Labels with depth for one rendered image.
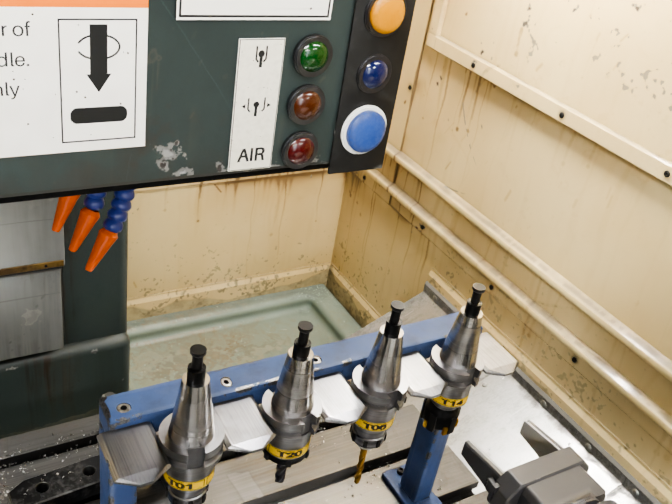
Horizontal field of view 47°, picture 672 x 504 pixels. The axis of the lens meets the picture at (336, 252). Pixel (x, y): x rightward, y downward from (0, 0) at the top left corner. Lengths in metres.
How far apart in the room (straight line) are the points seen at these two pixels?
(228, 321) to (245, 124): 1.48
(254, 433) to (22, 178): 0.42
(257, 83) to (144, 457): 0.41
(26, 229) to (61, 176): 0.77
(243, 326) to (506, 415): 0.75
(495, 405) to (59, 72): 1.20
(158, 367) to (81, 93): 1.41
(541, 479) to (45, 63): 0.62
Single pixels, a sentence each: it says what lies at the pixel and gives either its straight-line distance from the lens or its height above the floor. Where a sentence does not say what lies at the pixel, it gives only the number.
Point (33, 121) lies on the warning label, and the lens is 0.45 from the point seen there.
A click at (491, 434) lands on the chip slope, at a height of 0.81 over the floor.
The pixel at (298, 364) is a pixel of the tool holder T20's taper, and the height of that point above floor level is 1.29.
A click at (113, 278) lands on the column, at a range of 1.36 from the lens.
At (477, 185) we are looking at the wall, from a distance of 1.54.
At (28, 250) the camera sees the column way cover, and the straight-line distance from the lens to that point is 1.25.
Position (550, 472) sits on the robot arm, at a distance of 0.85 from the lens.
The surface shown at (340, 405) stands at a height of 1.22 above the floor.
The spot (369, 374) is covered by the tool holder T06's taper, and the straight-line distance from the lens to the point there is 0.84.
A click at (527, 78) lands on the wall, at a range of 1.41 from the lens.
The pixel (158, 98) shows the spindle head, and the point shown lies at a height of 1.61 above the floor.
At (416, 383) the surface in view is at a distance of 0.88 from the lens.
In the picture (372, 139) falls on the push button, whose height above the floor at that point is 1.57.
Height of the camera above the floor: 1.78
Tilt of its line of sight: 31 degrees down
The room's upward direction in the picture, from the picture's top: 10 degrees clockwise
